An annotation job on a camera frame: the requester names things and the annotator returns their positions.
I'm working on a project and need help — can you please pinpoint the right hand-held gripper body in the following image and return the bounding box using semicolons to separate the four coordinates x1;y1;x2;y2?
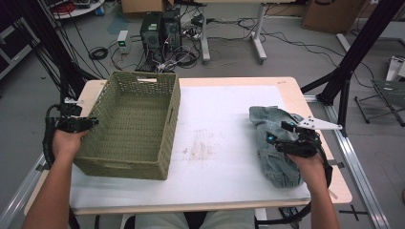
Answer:
274;116;344;158

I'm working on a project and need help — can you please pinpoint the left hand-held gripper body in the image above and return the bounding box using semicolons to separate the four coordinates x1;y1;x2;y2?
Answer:
55;97;85;134

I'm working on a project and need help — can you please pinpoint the light blue denim skirt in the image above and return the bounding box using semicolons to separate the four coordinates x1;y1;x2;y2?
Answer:
248;105;307;189

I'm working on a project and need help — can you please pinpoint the green woven basket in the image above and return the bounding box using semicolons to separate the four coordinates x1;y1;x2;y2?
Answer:
73;70;181;181

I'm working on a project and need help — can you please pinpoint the person's left hand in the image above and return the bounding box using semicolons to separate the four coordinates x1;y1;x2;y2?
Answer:
52;128;90;160

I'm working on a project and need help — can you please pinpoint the person's right hand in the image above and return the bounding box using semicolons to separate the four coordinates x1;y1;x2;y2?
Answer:
288;152;330;194

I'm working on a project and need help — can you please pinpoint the white foam mat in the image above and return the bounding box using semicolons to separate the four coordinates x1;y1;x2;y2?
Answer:
69;85;311;209

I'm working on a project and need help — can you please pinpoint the black metal stand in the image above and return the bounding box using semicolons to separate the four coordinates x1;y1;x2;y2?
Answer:
12;0;99;106
300;0;405;137

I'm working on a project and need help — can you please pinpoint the white power supply box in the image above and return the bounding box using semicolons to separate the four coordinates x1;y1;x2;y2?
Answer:
117;30;132;54

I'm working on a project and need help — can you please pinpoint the person's right leg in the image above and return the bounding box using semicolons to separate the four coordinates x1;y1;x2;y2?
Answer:
203;209;256;229

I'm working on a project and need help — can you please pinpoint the person's leg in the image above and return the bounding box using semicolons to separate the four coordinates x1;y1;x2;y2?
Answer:
135;211;189;229
203;209;256;229

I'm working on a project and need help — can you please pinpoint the dark shelf unit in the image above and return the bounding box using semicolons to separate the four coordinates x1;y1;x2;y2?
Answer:
0;18;33;80

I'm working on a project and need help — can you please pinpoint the black folding stand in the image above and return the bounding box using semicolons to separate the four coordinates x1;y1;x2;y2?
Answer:
353;79;405;128

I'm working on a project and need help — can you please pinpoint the black computer tower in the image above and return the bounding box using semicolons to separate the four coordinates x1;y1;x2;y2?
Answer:
161;8;182;50
139;12;163;52

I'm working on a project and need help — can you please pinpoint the round white table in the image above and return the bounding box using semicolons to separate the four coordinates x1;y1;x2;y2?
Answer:
41;0;106;20

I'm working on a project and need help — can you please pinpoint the large cardboard box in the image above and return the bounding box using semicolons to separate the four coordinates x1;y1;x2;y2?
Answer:
301;0;367;34

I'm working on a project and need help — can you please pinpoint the person's left leg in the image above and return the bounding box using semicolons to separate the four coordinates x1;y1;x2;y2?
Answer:
135;211;189;229

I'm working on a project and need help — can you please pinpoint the white plastic object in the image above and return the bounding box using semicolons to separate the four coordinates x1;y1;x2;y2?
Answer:
385;55;405;82

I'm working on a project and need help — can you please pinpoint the small cardboard box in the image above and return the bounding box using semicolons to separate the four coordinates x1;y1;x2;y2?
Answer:
120;0;175;14

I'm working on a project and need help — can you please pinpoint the left hand-held gripper black cable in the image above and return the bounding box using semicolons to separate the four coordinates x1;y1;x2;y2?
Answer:
42;104;66;167

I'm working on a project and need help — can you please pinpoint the hand-held gripper black cable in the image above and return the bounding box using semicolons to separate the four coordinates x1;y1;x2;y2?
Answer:
254;136;334;227
42;104;66;167

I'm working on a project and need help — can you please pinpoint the right hand-held gripper black cable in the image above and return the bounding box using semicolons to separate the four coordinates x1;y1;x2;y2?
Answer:
254;136;334;227

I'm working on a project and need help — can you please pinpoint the aluminium rail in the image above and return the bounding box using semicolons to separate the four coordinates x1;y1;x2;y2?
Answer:
0;152;49;229
304;94;392;229

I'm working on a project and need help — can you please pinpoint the coil of black cable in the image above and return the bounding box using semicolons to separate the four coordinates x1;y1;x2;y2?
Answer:
88;46;109;61

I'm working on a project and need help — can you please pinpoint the white desk frame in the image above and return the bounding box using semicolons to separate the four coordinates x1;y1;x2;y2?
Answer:
194;0;297;66

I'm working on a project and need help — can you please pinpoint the long black floor cable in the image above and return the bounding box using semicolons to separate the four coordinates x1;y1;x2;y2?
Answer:
206;17;375;90

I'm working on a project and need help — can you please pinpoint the tangle of floor cables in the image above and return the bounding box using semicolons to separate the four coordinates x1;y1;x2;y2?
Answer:
109;18;204;79

